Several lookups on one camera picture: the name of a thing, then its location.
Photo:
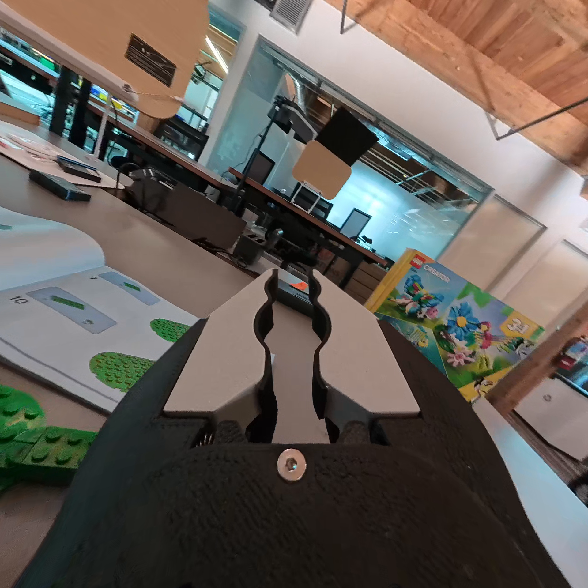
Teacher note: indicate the black battery with blue edge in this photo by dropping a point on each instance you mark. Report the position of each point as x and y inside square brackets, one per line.
[59, 184]
[78, 168]

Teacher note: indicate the black monitor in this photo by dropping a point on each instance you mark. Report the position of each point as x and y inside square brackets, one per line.
[356, 223]

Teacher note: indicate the white cabinet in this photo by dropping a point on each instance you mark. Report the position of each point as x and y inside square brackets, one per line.
[551, 413]

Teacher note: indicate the black camera tripod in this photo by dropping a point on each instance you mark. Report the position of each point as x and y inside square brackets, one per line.
[281, 115]

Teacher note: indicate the grey desk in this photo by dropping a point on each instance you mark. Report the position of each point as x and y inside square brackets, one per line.
[151, 239]

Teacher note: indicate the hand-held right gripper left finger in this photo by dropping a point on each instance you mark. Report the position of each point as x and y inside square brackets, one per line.
[220, 358]

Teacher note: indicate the hanging cardboard panel black label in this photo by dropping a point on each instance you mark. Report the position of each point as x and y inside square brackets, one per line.
[92, 27]

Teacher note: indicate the rounded cardboard panel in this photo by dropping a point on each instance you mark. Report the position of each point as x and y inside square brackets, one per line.
[321, 170]

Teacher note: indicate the white door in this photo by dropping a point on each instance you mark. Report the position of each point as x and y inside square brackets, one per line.
[491, 243]
[551, 285]

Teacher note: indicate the cardboard sheet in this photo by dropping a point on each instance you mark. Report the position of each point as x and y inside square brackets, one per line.
[27, 147]

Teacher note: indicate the black square panel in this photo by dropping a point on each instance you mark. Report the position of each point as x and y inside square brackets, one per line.
[347, 133]

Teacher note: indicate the white instruction booklet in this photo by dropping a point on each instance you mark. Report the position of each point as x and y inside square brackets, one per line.
[55, 349]

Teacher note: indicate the long wooden table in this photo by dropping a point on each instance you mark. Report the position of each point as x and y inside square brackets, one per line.
[321, 223]

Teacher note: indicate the green brick plate assembly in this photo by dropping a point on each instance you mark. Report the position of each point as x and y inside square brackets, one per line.
[50, 450]

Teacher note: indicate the grey battery charger case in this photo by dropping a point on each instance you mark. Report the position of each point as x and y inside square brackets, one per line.
[248, 250]

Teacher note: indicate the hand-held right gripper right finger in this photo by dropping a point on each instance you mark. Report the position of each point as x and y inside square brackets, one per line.
[363, 363]

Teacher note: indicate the wooden post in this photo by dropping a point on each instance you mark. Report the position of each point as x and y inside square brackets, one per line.
[542, 363]

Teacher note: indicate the yellow toy brick box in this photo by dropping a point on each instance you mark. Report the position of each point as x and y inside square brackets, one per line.
[459, 330]

